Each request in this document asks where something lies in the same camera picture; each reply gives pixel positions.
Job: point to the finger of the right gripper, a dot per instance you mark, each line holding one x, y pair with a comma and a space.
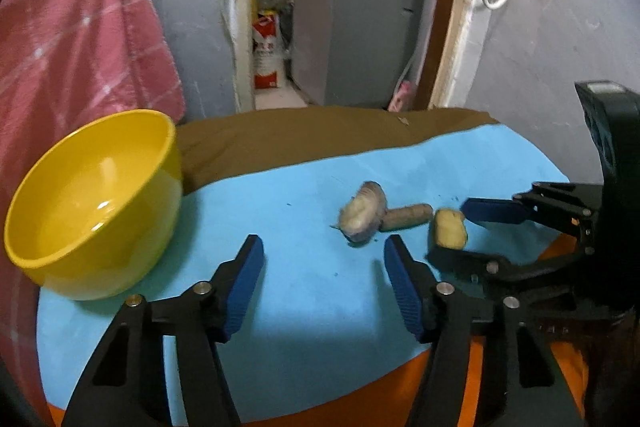
485, 210
466, 266

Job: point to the brown root piece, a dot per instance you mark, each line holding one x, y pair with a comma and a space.
406, 217

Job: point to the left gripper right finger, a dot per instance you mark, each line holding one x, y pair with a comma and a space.
521, 383

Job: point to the yellow potato piece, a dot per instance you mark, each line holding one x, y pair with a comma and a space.
449, 229

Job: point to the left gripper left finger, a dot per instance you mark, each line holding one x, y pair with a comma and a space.
124, 383

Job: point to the light blue cloth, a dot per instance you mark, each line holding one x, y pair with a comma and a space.
323, 321

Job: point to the pale peeled vegetable chunk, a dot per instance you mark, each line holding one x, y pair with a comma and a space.
362, 216

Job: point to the pink checked cloth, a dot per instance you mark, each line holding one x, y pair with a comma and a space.
64, 64

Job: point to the grey refrigerator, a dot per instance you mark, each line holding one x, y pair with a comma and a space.
352, 52

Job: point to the yellow plastic bowl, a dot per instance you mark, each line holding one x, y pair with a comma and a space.
96, 212

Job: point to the orange cloth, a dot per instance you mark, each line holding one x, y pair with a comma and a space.
387, 401

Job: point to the red white sack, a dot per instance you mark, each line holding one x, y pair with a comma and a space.
268, 60

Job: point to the brown cloth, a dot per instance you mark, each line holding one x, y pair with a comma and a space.
214, 149

